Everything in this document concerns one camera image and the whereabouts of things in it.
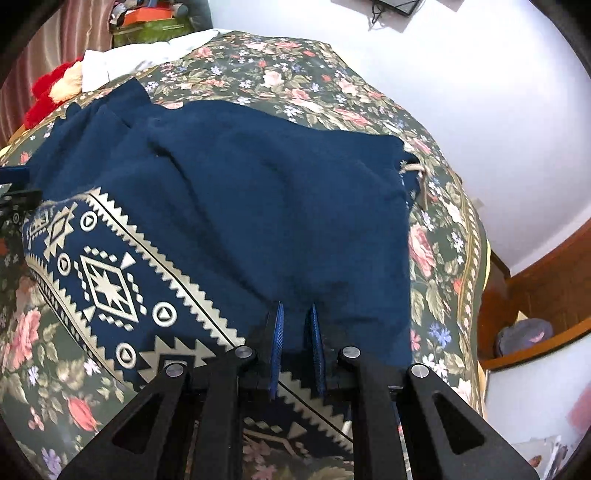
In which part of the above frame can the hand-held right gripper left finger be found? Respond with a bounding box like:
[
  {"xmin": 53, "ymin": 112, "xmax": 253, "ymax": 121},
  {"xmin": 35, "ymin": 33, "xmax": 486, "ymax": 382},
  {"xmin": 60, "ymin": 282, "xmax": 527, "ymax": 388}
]
[{"xmin": 58, "ymin": 301, "xmax": 284, "ymax": 480}]

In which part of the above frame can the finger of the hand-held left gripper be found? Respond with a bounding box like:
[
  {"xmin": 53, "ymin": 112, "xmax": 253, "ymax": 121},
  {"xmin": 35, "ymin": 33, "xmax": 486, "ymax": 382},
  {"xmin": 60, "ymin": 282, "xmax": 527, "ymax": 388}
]
[
  {"xmin": 0, "ymin": 165, "xmax": 32, "ymax": 184},
  {"xmin": 0, "ymin": 188, "xmax": 43, "ymax": 227}
]

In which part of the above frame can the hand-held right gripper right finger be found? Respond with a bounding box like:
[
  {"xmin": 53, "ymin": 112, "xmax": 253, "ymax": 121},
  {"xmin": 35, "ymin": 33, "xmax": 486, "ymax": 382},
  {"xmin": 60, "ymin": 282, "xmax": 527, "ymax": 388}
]
[{"xmin": 307, "ymin": 302, "xmax": 539, "ymax": 480}]

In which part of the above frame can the navy patterned garment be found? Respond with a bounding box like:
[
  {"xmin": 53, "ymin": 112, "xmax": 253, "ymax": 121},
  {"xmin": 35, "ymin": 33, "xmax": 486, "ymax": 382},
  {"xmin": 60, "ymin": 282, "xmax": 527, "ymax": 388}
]
[{"xmin": 21, "ymin": 78, "xmax": 423, "ymax": 457}]

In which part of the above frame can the red plush toy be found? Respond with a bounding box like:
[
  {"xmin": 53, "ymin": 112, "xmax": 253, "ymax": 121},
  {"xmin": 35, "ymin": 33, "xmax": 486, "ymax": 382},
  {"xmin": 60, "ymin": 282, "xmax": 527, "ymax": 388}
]
[{"xmin": 24, "ymin": 54, "xmax": 86, "ymax": 130}]

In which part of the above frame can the maroon curtain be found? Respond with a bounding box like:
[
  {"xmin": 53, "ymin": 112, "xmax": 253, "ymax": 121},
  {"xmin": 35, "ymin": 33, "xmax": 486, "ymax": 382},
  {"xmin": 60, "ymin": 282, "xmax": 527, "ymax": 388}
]
[{"xmin": 0, "ymin": 0, "xmax": 118, "ymax": 148}]

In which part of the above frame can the white sheet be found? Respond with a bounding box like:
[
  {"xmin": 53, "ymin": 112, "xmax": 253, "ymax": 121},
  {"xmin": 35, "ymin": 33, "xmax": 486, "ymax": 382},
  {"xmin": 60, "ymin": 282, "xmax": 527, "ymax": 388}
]
[{"xmin": 81, "ymin": 28, "xmax": 234, "ymax": 90}]

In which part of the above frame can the orange box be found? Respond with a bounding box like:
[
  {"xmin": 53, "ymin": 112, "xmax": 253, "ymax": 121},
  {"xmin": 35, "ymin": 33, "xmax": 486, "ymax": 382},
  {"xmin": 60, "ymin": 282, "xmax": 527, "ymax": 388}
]
[{"xmin": 124, "ymin": 7, "xmax": 178, "ymax": 29}]

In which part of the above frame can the wooden furniture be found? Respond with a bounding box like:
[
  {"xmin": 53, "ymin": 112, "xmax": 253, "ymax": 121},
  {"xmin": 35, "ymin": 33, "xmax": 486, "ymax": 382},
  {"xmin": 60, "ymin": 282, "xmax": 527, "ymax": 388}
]
[{"xmin": 475, "ymin": 217, "xmax": 591, "ymax": 372}]

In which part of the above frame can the grey cushion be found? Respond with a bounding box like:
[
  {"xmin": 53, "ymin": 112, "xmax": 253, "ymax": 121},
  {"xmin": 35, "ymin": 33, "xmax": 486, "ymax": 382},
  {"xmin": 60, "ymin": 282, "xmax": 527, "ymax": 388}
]
[{"xmin": 173, "ymin": 0, "xmax": 213, "ymax": 29}]

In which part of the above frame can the floral bedspread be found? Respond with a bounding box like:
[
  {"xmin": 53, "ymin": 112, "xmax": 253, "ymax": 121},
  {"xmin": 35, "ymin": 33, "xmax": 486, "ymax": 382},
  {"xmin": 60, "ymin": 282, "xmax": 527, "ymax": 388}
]
[{"xmin": 0, "ymin": 30, "xmax": 490, "ymax": 480}]

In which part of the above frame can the black wall frame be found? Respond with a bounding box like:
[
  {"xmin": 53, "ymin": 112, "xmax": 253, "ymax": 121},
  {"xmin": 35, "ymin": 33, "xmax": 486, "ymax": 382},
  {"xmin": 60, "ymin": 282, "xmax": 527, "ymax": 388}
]
[{"xmin": 367, "ymin": 0, "xmax": 428, "ymax": 29}]

